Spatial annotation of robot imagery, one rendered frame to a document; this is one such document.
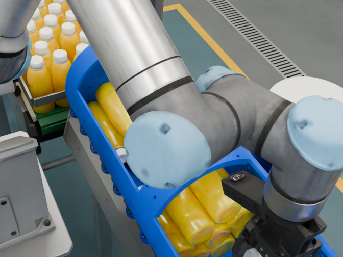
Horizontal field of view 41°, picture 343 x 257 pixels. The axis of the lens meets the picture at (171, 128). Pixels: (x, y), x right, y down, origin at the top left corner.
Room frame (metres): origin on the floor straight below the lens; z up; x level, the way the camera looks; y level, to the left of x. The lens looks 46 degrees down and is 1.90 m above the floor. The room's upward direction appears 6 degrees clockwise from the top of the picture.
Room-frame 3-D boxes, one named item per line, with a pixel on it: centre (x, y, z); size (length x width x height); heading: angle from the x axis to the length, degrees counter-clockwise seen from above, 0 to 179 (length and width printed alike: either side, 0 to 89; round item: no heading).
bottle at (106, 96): (0.80, 0.13, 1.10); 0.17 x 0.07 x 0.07; 34
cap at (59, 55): (1.03, 0.34, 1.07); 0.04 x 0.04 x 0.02
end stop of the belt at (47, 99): (1.05, 0.23, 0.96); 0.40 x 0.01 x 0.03; 124
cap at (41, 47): (1.06, 0.40, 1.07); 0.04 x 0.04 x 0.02
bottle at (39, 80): (0.99, 0.39, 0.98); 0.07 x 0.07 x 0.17
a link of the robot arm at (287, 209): (0.36, -0.17, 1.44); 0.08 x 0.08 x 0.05
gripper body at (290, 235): (0.35, -0.17, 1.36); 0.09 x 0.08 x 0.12; 34
